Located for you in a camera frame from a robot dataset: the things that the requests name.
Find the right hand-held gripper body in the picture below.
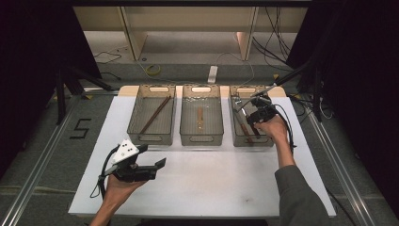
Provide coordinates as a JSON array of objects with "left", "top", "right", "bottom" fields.
[{"left": 236, "top": 95, "right": 279, "bottom": 124}]

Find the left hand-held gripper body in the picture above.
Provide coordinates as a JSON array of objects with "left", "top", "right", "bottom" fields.
[{"left": 104, "top": 139, "right": 158, "bottom": 184}]

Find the smoky clear plastic bin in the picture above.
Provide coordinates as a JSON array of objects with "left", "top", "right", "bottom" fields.
[
  {"left": 126, "top": 84, "right": 177, "bottom": 146},
  {"left": 179, "top": 84, "right": 225, "bottom": 147},
  {"left": 230, "top": 84, "right": 276, "bottom": 148}
]

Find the wooden handled steel fork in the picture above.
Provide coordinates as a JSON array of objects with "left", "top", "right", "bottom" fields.
[{"left": 233, "top": 96, "right": 254, "bottom": 146}]

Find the brown wooden chopstick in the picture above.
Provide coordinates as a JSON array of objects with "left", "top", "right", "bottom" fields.
[
  {"left": 139, "top": 97, "right": 170, "bottom": 136},
  {"left": 142, "top": 95, "right": 173, "bottom": 133}
]

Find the person's right hand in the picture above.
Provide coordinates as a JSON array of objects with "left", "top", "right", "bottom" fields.
[{"left": 253, "top": 114, "right": 289, "bottom": 144}]

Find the person's left hand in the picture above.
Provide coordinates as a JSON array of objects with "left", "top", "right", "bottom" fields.
[{"left": 103, "top": 174, "right": 149, "bottom": 210}]

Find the black stand with silver tip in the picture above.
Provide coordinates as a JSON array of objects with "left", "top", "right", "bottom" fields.
[{"left": 250, "top": 59, "right": 324, "bottom": 122}]

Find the white power strip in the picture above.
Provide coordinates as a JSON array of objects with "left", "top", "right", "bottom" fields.
[{"left": 207, "top": 65, "right": 218, "bottom": 84}]

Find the black metal stand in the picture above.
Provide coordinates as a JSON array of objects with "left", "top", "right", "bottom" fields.
[{"left": 55, "top": 62, "right": 115, "bottom": 125}]

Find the black curtain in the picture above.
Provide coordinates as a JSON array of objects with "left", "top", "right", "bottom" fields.
[
  {"left": 0, "top": 0, "right": 103, "bottom": 177},
  {"left": 286, "top": 0, "right": 399, "bottom": 218}
]

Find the beige wooden shelf unit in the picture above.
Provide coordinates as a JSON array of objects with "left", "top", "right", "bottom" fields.
[{"left": 73, "top": 6, "right": 309, "bottom": 62}]

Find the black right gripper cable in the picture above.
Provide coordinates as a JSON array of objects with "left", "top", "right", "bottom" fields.
[{"left": 274, "top": 103, "right": 297, "bottom": 150}]

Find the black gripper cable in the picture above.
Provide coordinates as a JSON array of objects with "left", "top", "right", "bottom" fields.
[
  {"left": 274, "top": 103, "right": 297, "bottom": 150},
  {"left": 89, "top": 145, "right": 121, "bottom": 201}
]

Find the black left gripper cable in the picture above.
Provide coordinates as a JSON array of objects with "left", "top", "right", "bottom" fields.
[{"left": 89, "top": 145, "right": 121, "bottom": 201}]

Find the white cable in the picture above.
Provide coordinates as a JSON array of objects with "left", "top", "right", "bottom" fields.
[{"left": 215, "top": 51, "right": 256, "bottom": 87}]

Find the yellow cable coil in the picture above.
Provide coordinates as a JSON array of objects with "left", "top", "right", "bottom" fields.
[{"left": 145, "top": 64, "right": 163, "bottom": 77}]

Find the bundle of black cables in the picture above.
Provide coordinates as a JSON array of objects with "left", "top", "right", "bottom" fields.
[{"left": 252, "top": 6, "right": 294, "bottom": 64}]

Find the metal floor rail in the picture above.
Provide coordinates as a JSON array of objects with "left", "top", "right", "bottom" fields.
[
  {"left": 300, "top": 103, "right": 377, "bottom": 226},
  {"left": 0, "top": 93, "right": 79, "bottom": 226}
]

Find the thin black floor cable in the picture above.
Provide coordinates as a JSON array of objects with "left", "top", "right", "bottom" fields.
[{"left": 93, "top": 50, "right": 123, "bottom": 64}]

